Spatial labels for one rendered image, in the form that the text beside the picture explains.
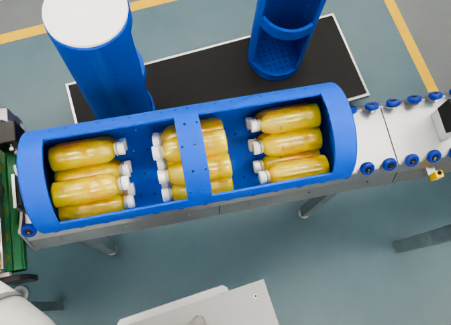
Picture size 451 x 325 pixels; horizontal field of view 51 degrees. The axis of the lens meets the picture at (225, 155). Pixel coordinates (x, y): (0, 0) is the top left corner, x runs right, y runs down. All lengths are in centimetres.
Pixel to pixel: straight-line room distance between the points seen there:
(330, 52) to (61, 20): 150
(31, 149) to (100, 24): 53
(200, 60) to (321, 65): 64
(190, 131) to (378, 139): 69
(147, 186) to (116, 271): 101
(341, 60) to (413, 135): 105
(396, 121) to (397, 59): 128
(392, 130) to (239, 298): 77
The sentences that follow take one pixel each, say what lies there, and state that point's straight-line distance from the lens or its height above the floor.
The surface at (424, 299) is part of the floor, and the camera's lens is 261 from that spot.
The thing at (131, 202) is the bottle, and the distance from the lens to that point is 134.
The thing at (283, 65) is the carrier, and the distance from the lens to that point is 255.
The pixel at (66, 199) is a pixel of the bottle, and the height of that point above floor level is 114.
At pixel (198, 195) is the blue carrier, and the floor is 115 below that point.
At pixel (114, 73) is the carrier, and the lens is 176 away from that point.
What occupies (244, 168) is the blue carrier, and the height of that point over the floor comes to 96.
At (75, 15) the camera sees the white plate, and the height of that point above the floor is 104.
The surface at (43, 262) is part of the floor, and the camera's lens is 251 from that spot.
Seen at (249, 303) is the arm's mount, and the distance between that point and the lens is 131.
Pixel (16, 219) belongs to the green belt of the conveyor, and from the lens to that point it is 161.
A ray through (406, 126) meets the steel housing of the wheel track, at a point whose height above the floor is 93.
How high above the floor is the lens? 238
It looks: 73 degrees down
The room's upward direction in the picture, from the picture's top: 9 degrees clockwise
